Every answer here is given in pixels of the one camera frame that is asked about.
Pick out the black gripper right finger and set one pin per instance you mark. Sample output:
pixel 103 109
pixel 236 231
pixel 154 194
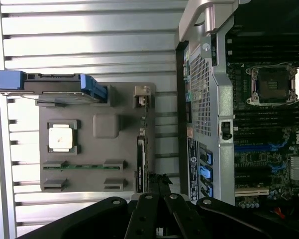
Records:
pixel 184 219

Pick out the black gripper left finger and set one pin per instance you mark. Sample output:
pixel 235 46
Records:
pixel 141 219

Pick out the gray parts rack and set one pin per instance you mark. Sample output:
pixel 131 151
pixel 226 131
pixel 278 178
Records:
pixel 114 154

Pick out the white expansion slot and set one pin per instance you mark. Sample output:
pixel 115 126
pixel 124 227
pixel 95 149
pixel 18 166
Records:
pixel 251 191

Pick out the green RAM stick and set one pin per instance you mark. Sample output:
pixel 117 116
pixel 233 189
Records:
pixel 84 166

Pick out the green motherboard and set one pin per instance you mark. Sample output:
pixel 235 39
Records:
pixel 258 159

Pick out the blue expansion slot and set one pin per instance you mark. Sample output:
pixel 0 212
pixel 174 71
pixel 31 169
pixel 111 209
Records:
pixel 253 148

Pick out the silver CPU chip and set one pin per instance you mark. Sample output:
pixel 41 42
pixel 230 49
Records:
pixel 61 138

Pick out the open black PC case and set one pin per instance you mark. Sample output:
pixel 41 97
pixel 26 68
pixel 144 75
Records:
pixel 214 99

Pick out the CPU socket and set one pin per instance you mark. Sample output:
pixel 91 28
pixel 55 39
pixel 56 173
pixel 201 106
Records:
pixel 271 83

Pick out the hard disk with blue caddy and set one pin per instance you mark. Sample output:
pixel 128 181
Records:
pixel 52 84

